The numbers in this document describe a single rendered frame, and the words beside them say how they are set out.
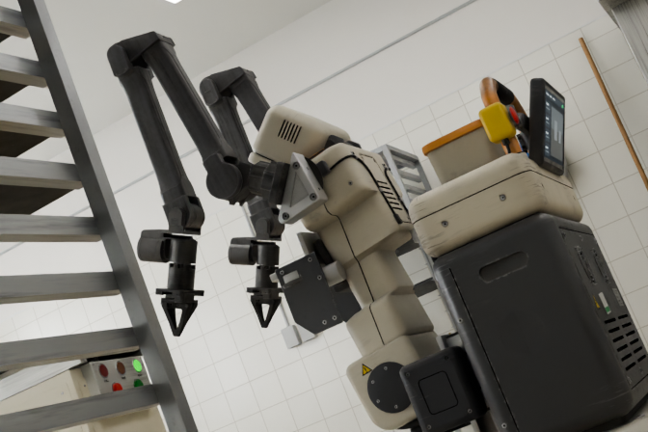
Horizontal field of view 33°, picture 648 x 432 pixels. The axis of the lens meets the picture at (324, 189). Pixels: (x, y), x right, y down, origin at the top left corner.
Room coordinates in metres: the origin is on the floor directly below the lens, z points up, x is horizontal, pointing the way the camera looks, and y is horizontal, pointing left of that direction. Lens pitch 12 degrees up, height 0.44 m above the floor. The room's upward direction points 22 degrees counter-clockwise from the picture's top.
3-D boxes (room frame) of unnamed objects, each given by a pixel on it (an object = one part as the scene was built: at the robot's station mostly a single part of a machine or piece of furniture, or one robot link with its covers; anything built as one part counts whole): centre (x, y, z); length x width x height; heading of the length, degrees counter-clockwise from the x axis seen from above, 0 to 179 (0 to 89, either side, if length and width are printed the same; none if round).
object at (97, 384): (2.80, 0.67, 0.77); 0.24 x 0.04 x 0.14; 161
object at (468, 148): (2.30, -0.32, 0.87); 0.23 x 0.15 x 0.11; 162
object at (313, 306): (2.42, 0.06, 0.77); 0.28 x 0.16 x 0.22; 162
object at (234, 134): (2.68, 0.16, 1.18); 0.11 x 0.06 x 0.43; 161
